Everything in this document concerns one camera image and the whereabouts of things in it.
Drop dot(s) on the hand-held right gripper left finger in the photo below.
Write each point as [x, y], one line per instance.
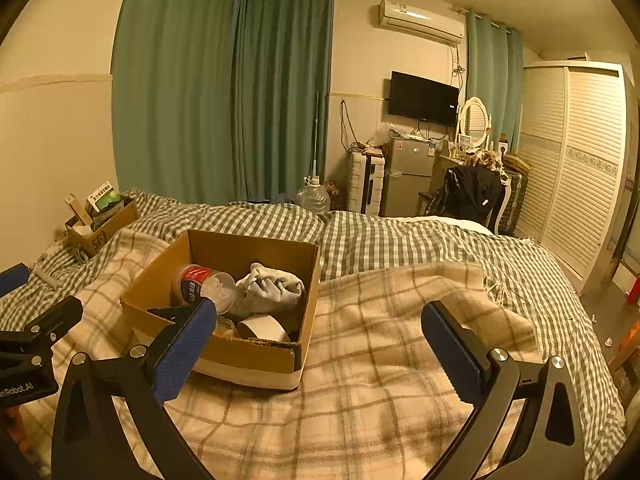
[182, 355]

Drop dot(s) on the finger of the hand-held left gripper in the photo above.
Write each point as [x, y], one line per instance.
[50, 320]
[11, 281]

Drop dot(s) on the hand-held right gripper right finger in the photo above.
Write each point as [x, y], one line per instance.
[455, 355]

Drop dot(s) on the cream lace cloth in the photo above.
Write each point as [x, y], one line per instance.
[226, 323]

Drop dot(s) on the red label floss pick tub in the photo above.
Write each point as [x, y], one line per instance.
[200, 282]

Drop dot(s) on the white tape roll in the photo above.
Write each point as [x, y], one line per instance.
[265, 327]

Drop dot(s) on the white sock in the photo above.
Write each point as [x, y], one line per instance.
[270, 290]

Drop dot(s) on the white tube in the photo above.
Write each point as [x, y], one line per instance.
[47, 277]

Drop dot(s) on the small cardboard box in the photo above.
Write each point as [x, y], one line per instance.
[92, 242]

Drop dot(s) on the cream plaid blanket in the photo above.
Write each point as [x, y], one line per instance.
[360, 360]

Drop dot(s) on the beige slim carton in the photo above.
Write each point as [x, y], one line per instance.
[77, 210]

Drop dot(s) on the green printed carton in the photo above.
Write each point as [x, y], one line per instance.
[105, 197]

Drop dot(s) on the black jacket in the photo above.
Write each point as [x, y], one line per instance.
[465, 195]

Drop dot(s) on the white chair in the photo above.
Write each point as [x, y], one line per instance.
[502, 197]

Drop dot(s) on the brown suitcase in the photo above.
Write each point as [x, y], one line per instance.
[516, 195]

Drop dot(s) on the silver mini fridge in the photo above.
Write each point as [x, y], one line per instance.
[407, 177]

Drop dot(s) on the white suitcase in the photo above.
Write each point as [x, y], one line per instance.
[366, 185]

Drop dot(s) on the dressing table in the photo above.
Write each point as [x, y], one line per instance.
[442, 162]

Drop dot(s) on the large clear water bottle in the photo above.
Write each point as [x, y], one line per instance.
[314, 199]

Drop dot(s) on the white louvered wardrobe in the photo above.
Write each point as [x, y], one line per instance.
[575, 170]

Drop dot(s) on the oval white mirror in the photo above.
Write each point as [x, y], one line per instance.
[474, 119]

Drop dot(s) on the wide green curtain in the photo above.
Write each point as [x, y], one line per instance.
[215, 85]

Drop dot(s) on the narrow green curtain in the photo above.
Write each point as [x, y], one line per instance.
[492, 80]

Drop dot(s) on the white air conditioner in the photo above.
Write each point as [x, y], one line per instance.
[420, 20]

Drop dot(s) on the black wall television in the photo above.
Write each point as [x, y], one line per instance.
[424, 99]

